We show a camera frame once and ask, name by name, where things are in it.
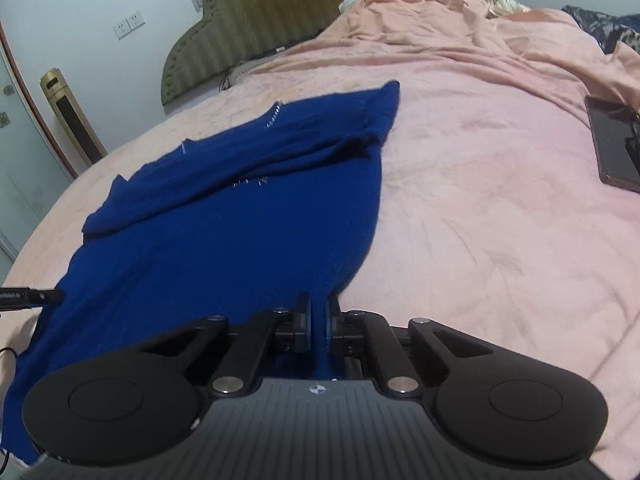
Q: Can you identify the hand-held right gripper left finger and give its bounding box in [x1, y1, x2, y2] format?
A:
[132, 292, 314, 397]

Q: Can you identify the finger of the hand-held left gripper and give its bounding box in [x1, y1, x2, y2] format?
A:
[0, 287, 65, 309]

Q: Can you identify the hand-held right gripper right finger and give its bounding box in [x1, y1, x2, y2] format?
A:
[325, 295, 507, 398]

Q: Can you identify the blue knit sweater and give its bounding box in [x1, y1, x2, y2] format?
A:
[2, 80, 401, 464]

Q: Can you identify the pink bed sheet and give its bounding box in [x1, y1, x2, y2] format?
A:
[0, 8, 640, 477]

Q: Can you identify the gold tower air conditioner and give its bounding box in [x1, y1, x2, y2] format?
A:
[40, 67, 108, 167]

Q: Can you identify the olive padded headboard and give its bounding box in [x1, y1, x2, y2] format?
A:
[161, 0, 451, 107]

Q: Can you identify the peach blanket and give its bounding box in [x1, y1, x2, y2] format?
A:
[280, 0, 640, 117]

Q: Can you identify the black smartphone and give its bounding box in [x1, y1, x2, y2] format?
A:
[584, 95, 640, 192]

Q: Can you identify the dark patterned cloth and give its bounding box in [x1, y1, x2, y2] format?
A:
[562, 5, 640, 56]

